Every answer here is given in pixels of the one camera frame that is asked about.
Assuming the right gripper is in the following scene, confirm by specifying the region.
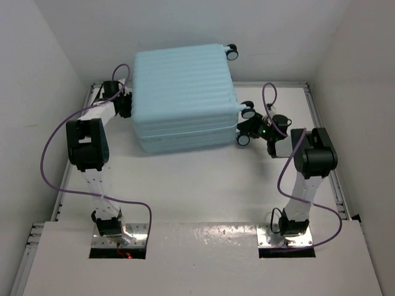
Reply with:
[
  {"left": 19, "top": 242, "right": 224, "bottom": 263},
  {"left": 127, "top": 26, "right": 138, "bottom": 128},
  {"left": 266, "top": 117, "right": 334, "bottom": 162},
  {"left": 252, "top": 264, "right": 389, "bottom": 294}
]
[{"left": 234, "top": 114, "right": 273, "bottom": 143}]

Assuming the light blue suitcase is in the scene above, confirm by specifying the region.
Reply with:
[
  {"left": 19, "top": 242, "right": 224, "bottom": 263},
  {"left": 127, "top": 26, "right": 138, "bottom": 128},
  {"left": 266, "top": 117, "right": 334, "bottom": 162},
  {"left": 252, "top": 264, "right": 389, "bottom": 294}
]
[{"left": 131, "top": 44, "right": 242, "bottom": 154}]

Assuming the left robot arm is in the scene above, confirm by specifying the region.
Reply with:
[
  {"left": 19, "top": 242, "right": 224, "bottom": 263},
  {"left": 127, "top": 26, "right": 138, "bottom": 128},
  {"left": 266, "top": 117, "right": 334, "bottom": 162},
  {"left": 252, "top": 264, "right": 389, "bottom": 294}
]
[{"left": 66, "top": 80, "right": 132, "bottom": 243}]

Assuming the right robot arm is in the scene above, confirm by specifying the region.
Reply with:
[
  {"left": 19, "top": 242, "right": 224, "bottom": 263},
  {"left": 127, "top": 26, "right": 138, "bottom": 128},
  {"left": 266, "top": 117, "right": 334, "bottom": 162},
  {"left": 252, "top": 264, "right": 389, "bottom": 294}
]
[{"left": 236, "top": 113, "right": 338, "bottom": 236}]

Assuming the rear left suitcase wheel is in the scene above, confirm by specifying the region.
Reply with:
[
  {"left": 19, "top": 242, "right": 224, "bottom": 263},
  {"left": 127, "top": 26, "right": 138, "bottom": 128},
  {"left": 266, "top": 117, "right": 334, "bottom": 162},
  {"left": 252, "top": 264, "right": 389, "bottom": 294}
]
[{"left": 241, "top": 101, "right": 256, "bottom": 119}]

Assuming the suitcase wheel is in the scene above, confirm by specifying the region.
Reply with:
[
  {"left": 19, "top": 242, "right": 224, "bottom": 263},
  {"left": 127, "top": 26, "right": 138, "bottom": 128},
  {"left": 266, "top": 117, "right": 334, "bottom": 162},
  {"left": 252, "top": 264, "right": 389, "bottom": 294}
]
[
  {"left": 236, "top": 134, "right": 251, "bottom": 147},
  {"left": 241, "top": 101, "right": 256, "bottom": 119}
]

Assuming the front left suitcase wheel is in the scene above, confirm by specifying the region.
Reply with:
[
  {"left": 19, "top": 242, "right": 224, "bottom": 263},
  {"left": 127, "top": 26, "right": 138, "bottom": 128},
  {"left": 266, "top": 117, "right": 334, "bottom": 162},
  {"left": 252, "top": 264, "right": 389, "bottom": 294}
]
[{"left": 236, "top": 134, "right": 251, "bottom": 147}]

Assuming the lid upper wheel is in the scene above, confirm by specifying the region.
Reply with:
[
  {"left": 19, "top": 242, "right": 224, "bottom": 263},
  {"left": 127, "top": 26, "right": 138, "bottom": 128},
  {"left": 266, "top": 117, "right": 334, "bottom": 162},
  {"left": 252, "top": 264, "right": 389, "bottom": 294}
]
[{"left": 226, "top": 44, "right": 239, "bottom": 61}]

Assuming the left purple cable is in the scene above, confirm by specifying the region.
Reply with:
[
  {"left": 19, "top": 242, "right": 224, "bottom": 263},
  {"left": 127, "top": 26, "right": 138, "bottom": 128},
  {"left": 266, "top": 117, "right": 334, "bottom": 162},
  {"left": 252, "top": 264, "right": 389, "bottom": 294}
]
[{"left": 39, "top": 64, "right": 152, "bottom": 244}]

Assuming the purple cable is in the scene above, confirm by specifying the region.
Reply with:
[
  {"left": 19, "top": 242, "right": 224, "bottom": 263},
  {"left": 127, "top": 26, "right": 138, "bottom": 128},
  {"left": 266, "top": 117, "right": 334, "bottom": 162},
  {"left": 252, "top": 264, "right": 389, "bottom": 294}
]
[
  {"left": 39, "top": 64, "right": 152, "bottom": 244},
  {"left": 262, "top": 82, "right": 343, "bottom": 252}
]

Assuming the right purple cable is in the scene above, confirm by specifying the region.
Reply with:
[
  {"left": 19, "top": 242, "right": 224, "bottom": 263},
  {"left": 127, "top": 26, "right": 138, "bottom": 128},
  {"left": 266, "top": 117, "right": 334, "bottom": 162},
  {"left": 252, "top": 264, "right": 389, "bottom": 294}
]
[{"left": 262, "top": 82, "right": 343, "bottom": 252}]

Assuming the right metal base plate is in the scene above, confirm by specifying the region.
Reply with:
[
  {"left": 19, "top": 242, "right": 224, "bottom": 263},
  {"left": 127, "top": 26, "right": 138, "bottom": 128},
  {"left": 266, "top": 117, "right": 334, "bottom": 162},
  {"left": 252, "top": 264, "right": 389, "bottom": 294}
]
[{"left": 256, "top": 223, "right": 314, "bottom": 249}]

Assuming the metal base plate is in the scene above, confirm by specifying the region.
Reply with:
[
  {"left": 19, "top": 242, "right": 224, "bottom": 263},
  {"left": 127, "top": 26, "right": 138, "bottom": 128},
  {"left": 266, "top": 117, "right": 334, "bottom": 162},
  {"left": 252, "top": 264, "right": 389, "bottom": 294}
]
[
  {"left": 91, "top": 223, "right": 149, "bottom": 250},
  {"left": 256, "top": 223, "right": 314, "bottom": 249}
]

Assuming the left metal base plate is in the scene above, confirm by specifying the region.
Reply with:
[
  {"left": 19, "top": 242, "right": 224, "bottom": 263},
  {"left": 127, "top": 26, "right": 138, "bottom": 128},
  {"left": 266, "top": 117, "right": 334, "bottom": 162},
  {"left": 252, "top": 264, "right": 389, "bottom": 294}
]
[{"left": 91, "top": 223, "right": 149, "bottom": 250}]

